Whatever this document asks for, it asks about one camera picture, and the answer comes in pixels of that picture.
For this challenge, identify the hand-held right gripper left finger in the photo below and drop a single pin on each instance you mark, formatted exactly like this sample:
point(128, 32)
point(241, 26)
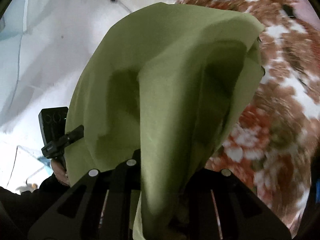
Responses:
point(122, 180)

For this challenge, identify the person's left forearm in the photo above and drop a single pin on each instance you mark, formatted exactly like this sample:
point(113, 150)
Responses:
point(25, 205)

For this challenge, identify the green hooded jacket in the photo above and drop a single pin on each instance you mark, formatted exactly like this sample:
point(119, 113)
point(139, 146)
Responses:
point(162, 92)

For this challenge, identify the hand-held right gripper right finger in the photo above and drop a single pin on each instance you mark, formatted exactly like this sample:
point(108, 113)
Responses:
point(197, 210)

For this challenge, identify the person's left hand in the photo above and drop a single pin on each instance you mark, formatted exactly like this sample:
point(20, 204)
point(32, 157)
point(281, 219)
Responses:
point(61, 176)

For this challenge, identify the pink cloth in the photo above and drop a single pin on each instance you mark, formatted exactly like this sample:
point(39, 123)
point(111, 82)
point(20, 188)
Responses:
point(308, 7)

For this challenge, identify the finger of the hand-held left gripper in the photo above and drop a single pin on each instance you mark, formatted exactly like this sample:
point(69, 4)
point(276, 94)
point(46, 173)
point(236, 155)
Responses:
point(75, 133)

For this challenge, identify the floral blanket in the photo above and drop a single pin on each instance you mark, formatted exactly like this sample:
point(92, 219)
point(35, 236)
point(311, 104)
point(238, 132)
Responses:
point(280, 92)

